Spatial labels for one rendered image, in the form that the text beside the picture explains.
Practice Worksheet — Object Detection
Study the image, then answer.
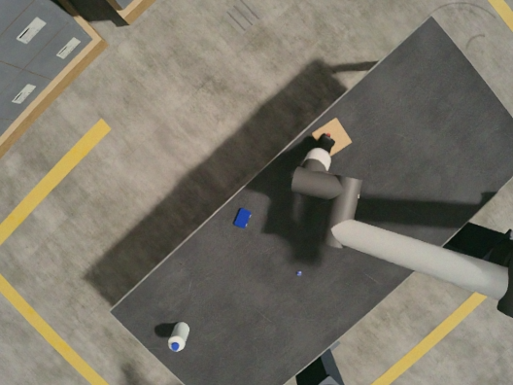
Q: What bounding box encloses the beige flat mat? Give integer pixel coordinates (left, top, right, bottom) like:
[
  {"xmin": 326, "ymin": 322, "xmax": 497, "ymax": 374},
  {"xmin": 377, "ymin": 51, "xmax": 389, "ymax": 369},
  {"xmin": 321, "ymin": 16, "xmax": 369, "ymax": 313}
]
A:
[{"xmin": 312, "ymin": 118, "xmax": 352, "ymax": 156}]

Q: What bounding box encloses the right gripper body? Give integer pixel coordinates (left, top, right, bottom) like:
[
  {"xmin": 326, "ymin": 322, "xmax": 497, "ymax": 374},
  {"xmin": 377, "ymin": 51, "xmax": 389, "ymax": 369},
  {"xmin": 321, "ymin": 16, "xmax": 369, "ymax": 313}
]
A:
[{"xmin": 305, "ymin": 133, "xmax": 335, "ymax": 170}]

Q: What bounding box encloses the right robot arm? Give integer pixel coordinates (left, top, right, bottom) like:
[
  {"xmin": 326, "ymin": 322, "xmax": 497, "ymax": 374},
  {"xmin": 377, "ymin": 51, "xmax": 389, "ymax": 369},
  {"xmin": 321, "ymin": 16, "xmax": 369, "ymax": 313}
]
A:
[{"xmin": 291, "ymin": 158, "xmax": 513, "ymax": 318}]

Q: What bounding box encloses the white bottle with blue cap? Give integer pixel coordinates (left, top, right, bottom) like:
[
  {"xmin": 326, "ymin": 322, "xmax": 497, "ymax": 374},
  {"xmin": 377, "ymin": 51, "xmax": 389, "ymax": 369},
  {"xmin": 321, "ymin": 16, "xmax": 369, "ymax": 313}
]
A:
[{"xmin": 168, "ymin": 322, "xmax": 189, "ymax": 351}]

